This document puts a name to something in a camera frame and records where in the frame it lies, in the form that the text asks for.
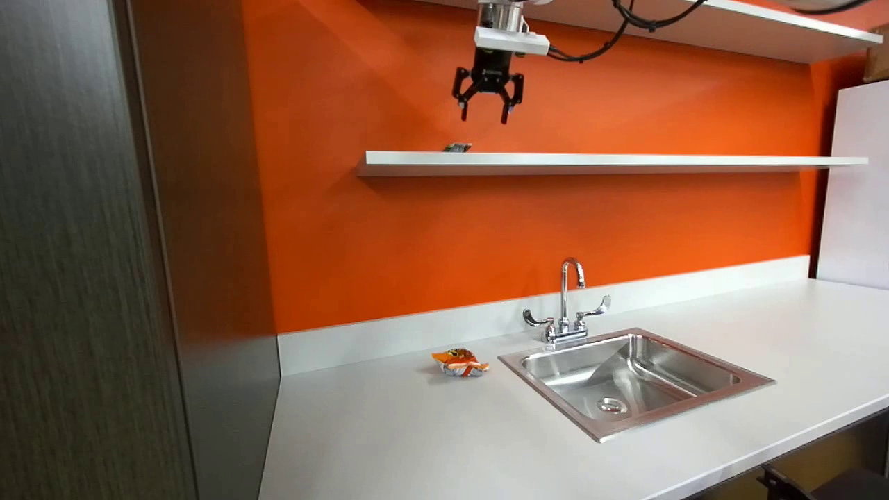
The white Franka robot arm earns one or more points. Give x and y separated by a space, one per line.
501 12

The dark wood cabinet panel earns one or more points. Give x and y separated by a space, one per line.
92 278

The white tall side panel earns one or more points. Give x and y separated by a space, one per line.
858 183

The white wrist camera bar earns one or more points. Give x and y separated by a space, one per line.
510 40

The stainless steel sink basin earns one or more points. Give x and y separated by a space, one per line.
649 390

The dark chair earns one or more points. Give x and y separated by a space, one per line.
836 486

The orange snack packet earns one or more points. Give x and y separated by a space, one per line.
459 362

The white counter backsplash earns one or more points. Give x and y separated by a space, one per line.
390 337

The white upper wall shelf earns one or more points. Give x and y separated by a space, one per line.
740 30

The white wall shelf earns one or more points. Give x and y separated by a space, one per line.
601 165
740 30

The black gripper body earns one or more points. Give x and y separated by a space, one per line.
490 72

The white lower wall shelf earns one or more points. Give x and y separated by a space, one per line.
601 165

